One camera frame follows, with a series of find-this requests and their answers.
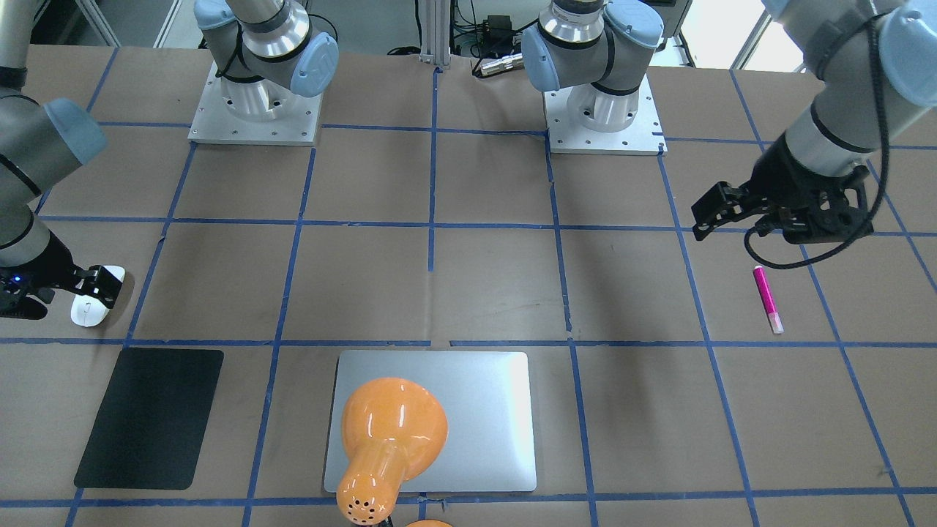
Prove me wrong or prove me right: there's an orange desk lamp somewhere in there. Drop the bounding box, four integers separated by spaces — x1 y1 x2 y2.
337 377 449 526

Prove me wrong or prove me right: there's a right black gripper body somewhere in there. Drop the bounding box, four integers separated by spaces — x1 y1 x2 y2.
2 233 79 291

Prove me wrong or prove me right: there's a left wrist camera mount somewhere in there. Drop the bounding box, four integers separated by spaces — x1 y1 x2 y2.
742 163 884 270

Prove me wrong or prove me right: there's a black mousepad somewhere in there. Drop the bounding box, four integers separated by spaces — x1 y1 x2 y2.
73 347 224 490

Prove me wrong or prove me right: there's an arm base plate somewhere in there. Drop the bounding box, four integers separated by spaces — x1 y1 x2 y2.
543 76 668 156
187 64 324 147

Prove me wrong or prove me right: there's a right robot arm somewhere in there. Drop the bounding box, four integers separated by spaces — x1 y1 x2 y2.
1 1 339 320

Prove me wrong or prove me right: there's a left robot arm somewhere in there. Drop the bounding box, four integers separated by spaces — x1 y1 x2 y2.
521 1 935 244

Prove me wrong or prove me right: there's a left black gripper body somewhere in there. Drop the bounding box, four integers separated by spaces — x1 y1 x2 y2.
747 135 874 236

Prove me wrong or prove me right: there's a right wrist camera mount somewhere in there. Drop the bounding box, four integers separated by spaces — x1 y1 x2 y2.
1 268 56 321

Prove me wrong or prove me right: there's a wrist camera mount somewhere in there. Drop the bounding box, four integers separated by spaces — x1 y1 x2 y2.
1 268 56 321
742 163 884 270

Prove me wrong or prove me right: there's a white computer mouse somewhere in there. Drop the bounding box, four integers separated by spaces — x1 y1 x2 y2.
70 296 111 327

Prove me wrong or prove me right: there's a silver closed laptop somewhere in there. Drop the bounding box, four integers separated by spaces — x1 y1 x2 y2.
324 350 537 493

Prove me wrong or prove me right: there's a pink marker pen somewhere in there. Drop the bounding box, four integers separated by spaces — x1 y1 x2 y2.
752 266 784 334

